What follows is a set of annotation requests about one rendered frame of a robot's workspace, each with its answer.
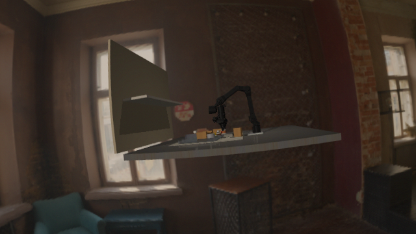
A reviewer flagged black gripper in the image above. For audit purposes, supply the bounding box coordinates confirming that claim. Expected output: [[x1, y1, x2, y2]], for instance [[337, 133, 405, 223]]
[[216, 112, 228, 131]]

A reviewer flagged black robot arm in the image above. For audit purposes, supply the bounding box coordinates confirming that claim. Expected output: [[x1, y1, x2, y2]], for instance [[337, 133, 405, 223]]
[[209, 86, 261, 133]]

